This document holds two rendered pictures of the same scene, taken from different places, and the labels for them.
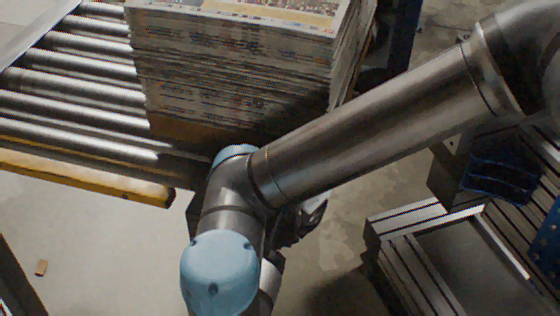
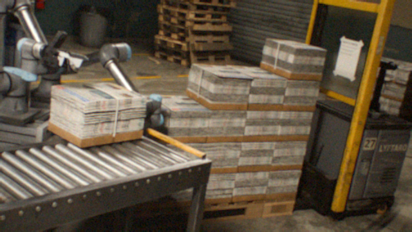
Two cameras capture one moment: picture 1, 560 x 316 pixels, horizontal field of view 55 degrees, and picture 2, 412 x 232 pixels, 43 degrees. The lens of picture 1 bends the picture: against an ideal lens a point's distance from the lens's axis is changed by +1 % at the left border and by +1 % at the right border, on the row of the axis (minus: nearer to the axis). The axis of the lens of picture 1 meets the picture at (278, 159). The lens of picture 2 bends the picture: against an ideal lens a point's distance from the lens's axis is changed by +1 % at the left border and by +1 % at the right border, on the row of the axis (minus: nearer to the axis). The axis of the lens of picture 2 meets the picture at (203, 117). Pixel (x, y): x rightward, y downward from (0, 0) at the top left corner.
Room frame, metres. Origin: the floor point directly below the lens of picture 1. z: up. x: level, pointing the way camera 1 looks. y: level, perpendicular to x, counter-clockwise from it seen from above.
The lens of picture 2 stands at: (2.84, 1.52, 1.66)
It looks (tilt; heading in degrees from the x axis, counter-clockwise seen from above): 15 degrees down; 204
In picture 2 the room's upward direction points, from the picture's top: 9 degrees clockwise
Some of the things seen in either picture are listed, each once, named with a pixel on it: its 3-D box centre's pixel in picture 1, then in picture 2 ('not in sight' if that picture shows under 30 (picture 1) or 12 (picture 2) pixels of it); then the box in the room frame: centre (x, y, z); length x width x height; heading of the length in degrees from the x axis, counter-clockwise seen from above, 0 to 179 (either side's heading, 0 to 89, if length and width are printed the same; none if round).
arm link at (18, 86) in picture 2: not in sight; (13, 80); (0.85, -0.48, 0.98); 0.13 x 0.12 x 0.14; 174
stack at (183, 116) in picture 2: not in sight; (190, 158); (-0.27, 0.07, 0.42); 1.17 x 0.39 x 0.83; 144
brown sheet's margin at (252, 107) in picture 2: not in sight; (251, 100); (-0.62, 0.32, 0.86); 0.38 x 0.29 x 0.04; 55
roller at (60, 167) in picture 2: not in sight; (60, 169); (1.19, 0.15, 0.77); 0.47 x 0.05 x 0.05; 73
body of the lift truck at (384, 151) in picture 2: not in sight; (350, 154); (-1.51, 0.97, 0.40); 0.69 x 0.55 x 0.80; 54
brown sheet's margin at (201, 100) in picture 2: not in sight; (215, 98); (-0.38, 0.15, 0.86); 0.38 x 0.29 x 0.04; 54
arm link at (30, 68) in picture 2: not in sight; (33, 68); (0.98, -0.23, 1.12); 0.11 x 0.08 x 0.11; 174
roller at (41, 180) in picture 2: not in sight; (31, 174); (1.32, 0.12, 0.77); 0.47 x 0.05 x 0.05; 73
